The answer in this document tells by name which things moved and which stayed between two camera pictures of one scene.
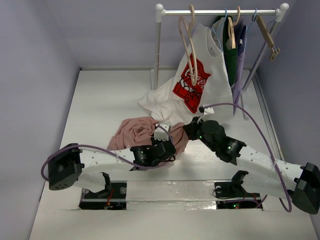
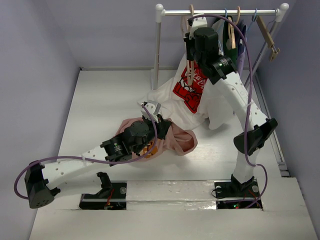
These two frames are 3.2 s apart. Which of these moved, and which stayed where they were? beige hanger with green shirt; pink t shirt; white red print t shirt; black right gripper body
Moved: black right gripper body; pink t shirt
Stayed: beige hanger with green shirt; white red print t shirt
